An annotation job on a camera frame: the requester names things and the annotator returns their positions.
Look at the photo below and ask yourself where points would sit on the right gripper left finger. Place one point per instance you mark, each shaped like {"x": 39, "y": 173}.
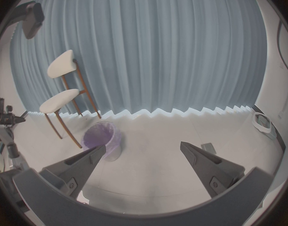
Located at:
{"x": 73, "y": 171}

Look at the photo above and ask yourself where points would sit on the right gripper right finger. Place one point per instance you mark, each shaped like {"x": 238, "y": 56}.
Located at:
{"x": 212, "y": 173}

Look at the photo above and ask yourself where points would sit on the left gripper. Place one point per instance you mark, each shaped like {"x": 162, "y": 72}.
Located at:
{"x": 4, "y": 119}

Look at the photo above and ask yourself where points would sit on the purple plastic bag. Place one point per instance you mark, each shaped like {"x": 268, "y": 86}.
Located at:
{"x": 96, "y": 135}

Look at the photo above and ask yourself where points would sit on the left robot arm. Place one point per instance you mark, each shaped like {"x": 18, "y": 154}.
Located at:
{"x": 6, "y": 135}

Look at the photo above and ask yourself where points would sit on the pale grey trash bin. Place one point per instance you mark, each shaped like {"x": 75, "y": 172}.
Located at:
{"x": 115, "y": 155}

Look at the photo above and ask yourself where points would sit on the white cushioned wooden chair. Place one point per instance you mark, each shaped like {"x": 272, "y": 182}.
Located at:
{"x": 59, "y": 67}

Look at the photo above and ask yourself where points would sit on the white oval tray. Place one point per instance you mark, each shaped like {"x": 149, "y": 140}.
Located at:
{"x": 258, "y": 123}

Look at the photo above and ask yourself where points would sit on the blue-grey curtain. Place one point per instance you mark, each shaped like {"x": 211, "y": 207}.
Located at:
{"x": 146, "y": 43}

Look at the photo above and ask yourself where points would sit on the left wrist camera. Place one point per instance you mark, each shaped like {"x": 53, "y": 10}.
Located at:
{"x": 9, "y": 109}

